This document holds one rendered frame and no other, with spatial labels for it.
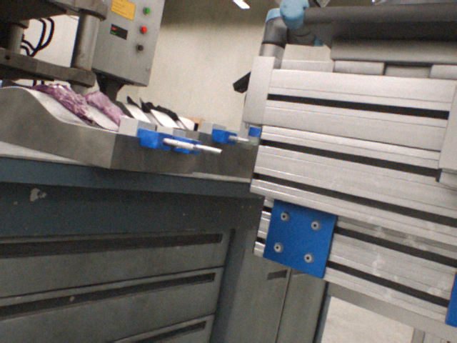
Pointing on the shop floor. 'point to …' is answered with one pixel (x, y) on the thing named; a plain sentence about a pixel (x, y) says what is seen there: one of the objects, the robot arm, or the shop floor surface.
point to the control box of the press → (125, 44)
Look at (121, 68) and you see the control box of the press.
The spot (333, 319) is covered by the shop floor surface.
